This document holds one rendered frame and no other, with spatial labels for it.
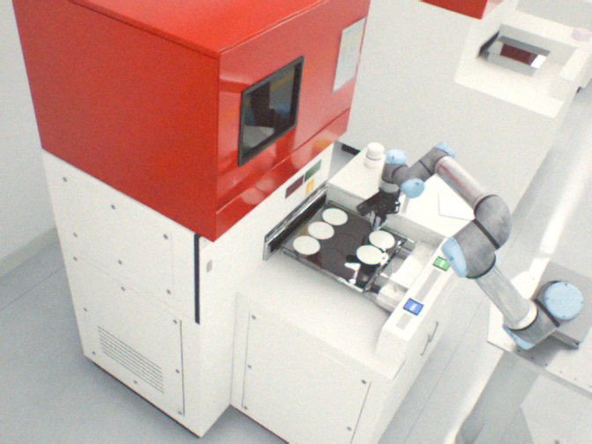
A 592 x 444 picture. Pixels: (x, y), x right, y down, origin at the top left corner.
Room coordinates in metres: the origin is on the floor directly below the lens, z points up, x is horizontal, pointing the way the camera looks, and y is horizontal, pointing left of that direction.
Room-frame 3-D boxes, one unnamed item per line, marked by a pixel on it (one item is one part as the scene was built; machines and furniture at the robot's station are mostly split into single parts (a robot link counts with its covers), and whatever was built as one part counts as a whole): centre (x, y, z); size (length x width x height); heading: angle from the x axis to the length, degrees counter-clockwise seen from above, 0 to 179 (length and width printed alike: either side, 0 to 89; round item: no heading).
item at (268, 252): (1.78, -0.01, 0.89); 0.44 x 0.02 x 0.10; 152
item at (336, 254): (1.69, -0.21, 0.90); 0.34 x 0.34 x 0.01; 62
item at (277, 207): (1.63, 0.08, 1.02); 0.82 x 0.03 x 0.40; 152
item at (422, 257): (1.59, -0.45, 0.87); 0.36 x 0.08 x 0.03; 152
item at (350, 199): (1.99, -0.47, 0.89); 0.62 x 0.35 x 0.14; 62
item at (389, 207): (1.80, -0.34, 1.05); 0.09 x 0.08 x 0.12; 122
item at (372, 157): (2.14, -0.30, 1.01); 0.07 x 0.07 x 0.10
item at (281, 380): (1.72, -0.34, 0.41); 0.97 x 0.64 x 0.82; 152
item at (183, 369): (1.79, 0.38, 0.41); 0.82 x 0.71 x 0.82; 152
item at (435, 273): (1.47, -0.50, 0.89); 0.55 x 0.09 x 0.14; 152
